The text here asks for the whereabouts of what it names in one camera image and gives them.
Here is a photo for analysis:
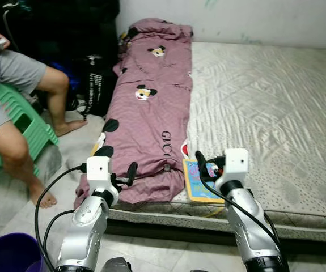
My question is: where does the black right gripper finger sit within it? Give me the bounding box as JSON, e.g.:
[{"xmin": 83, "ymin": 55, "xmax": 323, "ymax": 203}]
[{"xmin": 194, "ymin": 150, "xmax": 209, "ymax": 183}]

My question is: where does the colourful children's book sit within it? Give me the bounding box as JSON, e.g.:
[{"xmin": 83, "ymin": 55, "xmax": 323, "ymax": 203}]
[{"xmin": 183, "ymin": 158, "xmax": 227, "ymax": 204}]

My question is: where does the purple cartoon print blanket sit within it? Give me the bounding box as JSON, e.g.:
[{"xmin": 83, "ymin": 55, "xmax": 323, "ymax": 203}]
[{"xmin": 74, "ymin": 17, "xmax": 195, "ymax": 208}]

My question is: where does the black bed base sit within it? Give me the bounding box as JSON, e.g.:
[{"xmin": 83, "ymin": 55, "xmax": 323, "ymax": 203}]
[{"xmin": 103, "ymin": 218, "xmax": 326, "ymax": 257}]

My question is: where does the white quilted mattress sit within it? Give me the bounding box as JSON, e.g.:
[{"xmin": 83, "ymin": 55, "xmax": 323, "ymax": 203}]
[{"xmin": 103, "ymin": 41, "xmax": 326, "ymax": 243}]

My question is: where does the grey robot left leg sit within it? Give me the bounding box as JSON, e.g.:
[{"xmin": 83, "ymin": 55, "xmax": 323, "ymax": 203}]
[{"xmin": 98, "ymin": 258, "xmax": 132, "ymax": 272}]

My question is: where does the black backpack with white print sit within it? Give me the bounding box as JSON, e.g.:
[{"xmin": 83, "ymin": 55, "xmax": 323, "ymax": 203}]
[{"xmin": 75, "ymin": 54, "xmax": 118, "ymax": 118}]

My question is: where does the green plastic stool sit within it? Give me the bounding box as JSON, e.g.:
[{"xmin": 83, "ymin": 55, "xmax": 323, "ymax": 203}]
[{"xmin": 0, "ymin": 83, "xmax": 60, "ymax": 174}]

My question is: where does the blue bag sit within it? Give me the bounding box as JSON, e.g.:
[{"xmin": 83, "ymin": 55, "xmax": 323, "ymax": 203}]
[{"xmin": 52, "ymin": 61, "xmax": 81, "ymax": 94}]

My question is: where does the purple plastic bucket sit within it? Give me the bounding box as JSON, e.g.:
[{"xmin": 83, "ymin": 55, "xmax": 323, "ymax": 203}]
[{"xmin": 0, "ymin": 232, "xmax": 45, "ymax": 272}]

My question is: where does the person in grey shorts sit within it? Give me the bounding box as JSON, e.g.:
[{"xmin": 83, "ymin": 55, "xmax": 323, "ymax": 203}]
[{"xmin": 0, "ymin": 20, "xmax": 88, "ymax": 209}]

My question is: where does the black luggage bag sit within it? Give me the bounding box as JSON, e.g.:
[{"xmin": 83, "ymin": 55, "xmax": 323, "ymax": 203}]
[{"xmin": 0, "ymin": 0, "xmax": 121, "ymax": 63}]

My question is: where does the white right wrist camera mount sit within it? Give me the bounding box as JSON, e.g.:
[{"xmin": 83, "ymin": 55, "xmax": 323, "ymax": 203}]
[{"xmin": 223, "ymin": 148, "xmax": 250, "ymax": 183}]

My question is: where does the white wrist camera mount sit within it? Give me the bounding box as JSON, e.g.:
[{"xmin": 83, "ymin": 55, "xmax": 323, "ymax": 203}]
[
  {"xmin": 86, "ymin": 156, "xmax": 113, "ymax": 194},
  {"xmin": 223, "ymin": 148, "xmax": 250, "ymax": 183}
]

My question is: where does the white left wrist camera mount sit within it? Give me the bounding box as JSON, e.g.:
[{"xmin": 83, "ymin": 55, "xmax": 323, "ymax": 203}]
[{"xmin": 86, "ymin": 156, "xmax": 113, "ymax": 194}]

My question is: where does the long black left arm cable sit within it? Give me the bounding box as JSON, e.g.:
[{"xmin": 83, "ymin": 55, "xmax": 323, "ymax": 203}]
[{"xmin": 35, "ymin": 163, "xmax": 88, "ymax": 272}]

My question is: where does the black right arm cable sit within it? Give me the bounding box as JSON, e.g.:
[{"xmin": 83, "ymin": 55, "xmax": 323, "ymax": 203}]
[{"xmin": 200, "ymin": 170, "xmax": 282, "ymax": 253}]

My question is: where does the short black left arm cable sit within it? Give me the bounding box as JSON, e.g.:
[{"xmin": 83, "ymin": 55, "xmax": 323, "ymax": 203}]
[{"xmin": 43, "ymin": 209, "xmax": 75, "ymax": 271}]

